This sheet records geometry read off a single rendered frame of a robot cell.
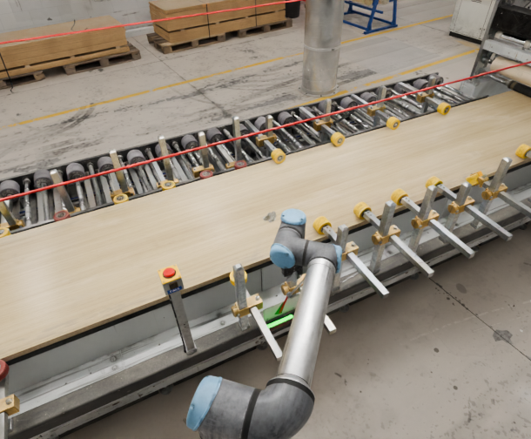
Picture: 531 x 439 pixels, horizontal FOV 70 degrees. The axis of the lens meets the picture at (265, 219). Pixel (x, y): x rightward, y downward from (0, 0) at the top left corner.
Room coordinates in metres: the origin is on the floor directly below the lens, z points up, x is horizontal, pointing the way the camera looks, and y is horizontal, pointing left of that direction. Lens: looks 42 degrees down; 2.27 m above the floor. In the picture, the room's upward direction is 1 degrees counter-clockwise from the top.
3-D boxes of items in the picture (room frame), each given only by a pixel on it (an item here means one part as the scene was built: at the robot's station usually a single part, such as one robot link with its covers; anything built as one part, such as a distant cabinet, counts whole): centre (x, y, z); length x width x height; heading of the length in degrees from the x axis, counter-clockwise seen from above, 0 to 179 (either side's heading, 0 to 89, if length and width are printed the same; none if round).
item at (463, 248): (1.41, -0.84, 0.95); 0.50 x 0.04 x 0.04; 25
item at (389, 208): (1.32, -0.57, 0.93); 0.04 x 0.04 x 0.48; 25
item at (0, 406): (0.58, 1.00, 0.84); 0.14 x 0.06 x 0.05; 115
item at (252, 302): (1.01, 0.09, 0.84); 0.14 x 0.06 x 0.05; 115
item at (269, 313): (1.07, -0.10, 0.75); 0.26 x 0.01 x 0.10; 115
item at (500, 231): (1.52, -1.07, 0.95); 0.50 x 0.04 x 0.04; 25
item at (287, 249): (0.90, -0.08, 1.33); 0.12 x 0.12 x 0.09; 73
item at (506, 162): (1.64, -1.24, 0.93); 0.04 x 0.04 x 0.48; 25
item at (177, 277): (0.89, 0.35, 1.18); 0.07 x 0.07 x 0.08; 25
